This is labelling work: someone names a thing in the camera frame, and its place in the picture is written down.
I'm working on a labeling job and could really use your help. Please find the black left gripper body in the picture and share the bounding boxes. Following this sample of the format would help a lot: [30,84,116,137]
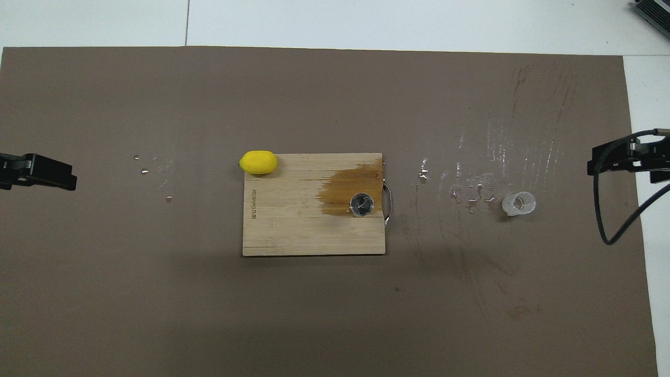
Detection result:
[0,152,26,191]

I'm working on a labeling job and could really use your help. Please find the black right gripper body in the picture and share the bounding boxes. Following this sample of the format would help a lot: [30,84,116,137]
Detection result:
[630,137,670,184]

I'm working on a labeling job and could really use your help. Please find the clear plastic cup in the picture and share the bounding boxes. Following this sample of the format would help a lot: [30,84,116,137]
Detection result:
[501,191,537,217]

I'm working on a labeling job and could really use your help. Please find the steel double jigger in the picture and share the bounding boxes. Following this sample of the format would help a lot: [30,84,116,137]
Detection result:
[349,192,375,218]

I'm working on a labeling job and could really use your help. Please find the grey laptop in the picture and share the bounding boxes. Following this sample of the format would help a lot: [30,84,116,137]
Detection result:
[631,0,670,24]

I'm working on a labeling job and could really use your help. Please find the yellow lemon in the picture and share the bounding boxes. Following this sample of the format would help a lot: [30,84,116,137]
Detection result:
[239,150,278,175]

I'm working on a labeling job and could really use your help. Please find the bamboo cutting board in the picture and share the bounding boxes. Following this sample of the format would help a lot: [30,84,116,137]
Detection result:
[242,153,386,257]

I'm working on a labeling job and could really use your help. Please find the brown table mat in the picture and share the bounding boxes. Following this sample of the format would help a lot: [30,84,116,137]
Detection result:
[0,46,659,377]

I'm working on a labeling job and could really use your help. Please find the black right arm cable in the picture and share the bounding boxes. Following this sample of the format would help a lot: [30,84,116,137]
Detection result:
[593,128,670,246]

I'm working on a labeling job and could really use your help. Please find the metal cutting board handle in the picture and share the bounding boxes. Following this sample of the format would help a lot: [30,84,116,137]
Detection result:
[382,161,393,227]

